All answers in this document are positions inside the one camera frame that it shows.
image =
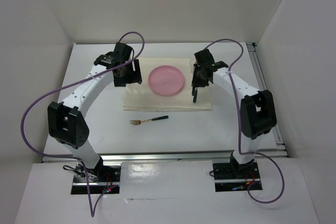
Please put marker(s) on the aluminium front rail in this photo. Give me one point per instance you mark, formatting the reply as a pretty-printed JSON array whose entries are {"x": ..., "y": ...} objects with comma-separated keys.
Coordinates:
[{"x": 167, "y": 156}]

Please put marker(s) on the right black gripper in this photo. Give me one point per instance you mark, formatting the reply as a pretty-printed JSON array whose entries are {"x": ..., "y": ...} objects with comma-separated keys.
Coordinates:
[{"x": 196, "y": 82}]

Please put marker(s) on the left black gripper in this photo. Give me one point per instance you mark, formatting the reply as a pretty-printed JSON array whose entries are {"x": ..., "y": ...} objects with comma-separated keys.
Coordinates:
[{"x": 135, "y": 76}]

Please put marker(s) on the pink plate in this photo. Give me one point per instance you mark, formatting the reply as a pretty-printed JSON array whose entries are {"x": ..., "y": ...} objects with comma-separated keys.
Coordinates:
[{"x": 166, "y": 80}]

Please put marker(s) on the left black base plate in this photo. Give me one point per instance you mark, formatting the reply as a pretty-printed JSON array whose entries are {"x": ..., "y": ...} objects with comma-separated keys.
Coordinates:
[{"x": 109, "y": 181}]

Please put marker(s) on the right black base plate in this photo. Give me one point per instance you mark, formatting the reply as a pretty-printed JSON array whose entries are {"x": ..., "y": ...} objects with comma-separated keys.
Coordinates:
[{"x": 226, "y": 180}]

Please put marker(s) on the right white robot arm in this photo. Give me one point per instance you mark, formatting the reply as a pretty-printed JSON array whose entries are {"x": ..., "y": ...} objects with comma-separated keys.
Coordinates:
[{"x": 256, "y": 110}]

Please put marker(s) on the cream cloth placemat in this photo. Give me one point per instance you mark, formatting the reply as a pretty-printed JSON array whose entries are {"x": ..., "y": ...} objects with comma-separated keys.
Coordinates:
[{"x": 139, "y": 97}]

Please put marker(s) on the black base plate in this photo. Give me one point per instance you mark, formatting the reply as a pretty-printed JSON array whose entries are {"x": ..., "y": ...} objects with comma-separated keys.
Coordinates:
[
  {"x": 226, "y": 180},
  {"x": 109, "y": 181}
]

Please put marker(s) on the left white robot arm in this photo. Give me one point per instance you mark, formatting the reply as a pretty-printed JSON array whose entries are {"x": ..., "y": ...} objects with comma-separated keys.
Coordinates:
[{"x": 66, "y": 119}]

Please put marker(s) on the clear plastic cup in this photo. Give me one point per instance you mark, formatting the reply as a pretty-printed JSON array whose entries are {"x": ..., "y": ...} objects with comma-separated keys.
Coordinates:
[{"x": 192, "y": 62}]

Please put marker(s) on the gold spoon green handle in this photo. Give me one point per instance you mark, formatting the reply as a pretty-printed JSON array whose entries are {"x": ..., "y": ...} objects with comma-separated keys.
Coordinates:
[{"x": 195, "y": 96}]

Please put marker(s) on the gold fork green handle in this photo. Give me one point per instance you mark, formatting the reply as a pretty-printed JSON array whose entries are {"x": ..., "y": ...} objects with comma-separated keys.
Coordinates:
[{"x": 138, "y": 122}]

